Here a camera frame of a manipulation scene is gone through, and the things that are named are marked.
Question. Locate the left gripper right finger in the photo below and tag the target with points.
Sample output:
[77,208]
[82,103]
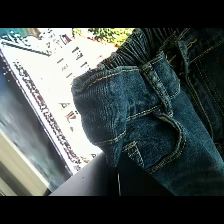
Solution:
[140,181]

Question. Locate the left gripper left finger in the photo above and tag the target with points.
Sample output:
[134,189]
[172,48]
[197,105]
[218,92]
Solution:
[90,180]

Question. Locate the blue jeans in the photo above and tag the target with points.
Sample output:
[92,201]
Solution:
[160,110]

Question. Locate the silver frame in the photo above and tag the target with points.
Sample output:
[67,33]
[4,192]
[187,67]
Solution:
[16,166]

